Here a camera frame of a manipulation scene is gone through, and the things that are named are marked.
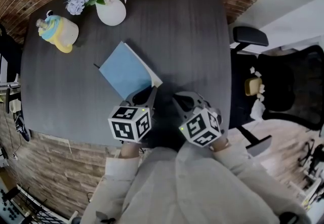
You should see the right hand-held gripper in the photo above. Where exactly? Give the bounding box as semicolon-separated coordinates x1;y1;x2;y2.
172;91;225;148

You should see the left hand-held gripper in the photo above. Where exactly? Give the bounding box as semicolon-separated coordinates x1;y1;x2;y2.
108;85;158;144

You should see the notebook with blue cover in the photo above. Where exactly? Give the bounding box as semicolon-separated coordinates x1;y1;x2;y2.
98;40;164;100

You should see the person's left forearm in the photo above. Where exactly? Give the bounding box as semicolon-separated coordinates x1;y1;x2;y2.
103;141;142;185

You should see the person's right forearm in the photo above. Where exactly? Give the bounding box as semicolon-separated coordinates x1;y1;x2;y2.
209;138;294;218

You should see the yellow tissue box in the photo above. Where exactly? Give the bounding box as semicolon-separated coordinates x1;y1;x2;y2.
244;77;263;97

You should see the dark table with white legs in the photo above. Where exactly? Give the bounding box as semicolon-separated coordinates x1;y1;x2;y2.
20;0;231;148

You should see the white crumpled paper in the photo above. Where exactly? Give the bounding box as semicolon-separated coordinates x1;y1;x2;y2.
250;99;266;120

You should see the small white tissue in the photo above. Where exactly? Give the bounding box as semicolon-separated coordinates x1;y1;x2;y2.
249;66;263;77

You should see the person's light shirt torso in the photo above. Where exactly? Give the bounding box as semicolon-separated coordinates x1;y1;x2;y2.
79;146;308;224

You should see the white vase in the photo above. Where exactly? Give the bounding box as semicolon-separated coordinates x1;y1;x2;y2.
95;0;127;27

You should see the black mesh office chair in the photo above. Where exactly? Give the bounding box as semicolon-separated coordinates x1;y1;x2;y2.
229;25;324;157

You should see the black wheeled board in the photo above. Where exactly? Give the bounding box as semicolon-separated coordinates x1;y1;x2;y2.
14;113;31;142

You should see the black high-back headrest chair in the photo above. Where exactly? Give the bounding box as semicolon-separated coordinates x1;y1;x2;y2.
0;23;23;67

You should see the frosted cup with yellow handle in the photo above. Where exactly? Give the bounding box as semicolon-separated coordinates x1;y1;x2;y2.
35;10;79;54

